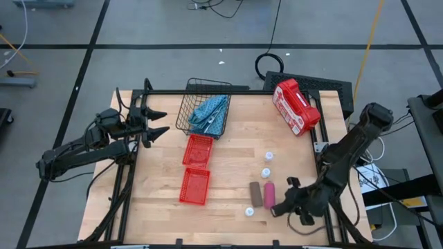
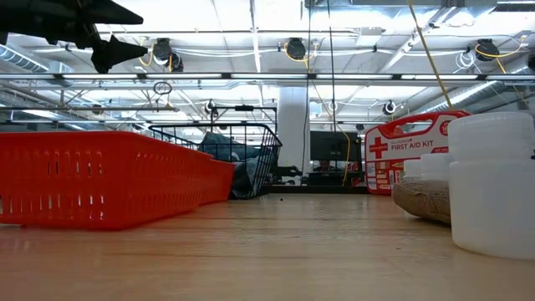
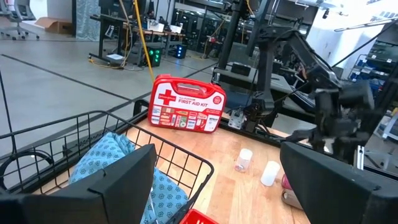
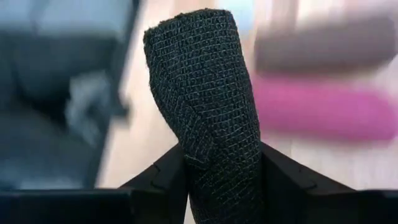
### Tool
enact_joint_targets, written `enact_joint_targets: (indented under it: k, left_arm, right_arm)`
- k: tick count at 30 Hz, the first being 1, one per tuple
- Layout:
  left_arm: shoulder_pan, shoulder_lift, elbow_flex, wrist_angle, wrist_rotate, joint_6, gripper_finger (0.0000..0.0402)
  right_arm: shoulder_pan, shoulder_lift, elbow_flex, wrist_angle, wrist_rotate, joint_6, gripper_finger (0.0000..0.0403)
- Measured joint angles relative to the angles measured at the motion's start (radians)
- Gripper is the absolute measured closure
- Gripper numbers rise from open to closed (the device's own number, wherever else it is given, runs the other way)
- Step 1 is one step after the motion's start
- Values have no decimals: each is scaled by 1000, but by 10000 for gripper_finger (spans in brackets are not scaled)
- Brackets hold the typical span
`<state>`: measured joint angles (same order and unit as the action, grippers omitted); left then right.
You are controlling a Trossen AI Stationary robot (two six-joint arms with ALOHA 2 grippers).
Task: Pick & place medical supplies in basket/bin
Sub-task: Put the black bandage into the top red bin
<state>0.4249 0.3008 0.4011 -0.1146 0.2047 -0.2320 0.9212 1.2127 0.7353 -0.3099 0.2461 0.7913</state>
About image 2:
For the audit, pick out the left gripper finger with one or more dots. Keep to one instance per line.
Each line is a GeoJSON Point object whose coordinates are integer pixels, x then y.
{"type": "Point", "coordinates": [115, 52]}
{"type": "Point", "coordinates": [108, 12]}

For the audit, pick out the red plastic slotted basket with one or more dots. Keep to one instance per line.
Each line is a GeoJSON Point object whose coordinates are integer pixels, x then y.
{"type": "Point", "coordinates": [104, 180]}
{"type": "Point", "coordinates": [221, 180]}

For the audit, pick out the white bottle cap top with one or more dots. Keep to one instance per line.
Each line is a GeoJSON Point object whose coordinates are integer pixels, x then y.
{"type": "Point", "coordinates": [413, 168]}

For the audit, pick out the brown bandage roll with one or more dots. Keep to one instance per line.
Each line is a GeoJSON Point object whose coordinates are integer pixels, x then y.
{"type": "Point", "coordinates": [422, 200]}

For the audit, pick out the small white plastic bottle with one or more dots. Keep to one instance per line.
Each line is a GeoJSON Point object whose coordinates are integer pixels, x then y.
{"type": "Point", "coordinates": [493, 200]}
{"type": "Point", "coordinates": [436, 167]}

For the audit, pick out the white square pillar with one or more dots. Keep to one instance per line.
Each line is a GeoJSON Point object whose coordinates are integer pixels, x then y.
{"type": "Point", "coordinates": [292, 125]}

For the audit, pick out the person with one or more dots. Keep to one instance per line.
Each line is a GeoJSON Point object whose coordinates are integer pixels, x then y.
{"type": "Point", "coordinates": [324, 166]}

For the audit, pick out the black computer monitor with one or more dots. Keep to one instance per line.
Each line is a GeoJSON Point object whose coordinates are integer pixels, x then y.
{"type": "Point", "coordinates": [334, 146]}

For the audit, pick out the red first aid kit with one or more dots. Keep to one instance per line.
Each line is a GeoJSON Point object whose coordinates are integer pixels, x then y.
{"type": "Point", "coordinates": [401, 146]}

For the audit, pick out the silver ventilation duct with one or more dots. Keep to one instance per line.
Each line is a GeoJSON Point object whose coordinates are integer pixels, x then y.
{"type": "Point", "coordinates": [25, 60]}
{"type": "Point", "coordinates": [480, 94]}

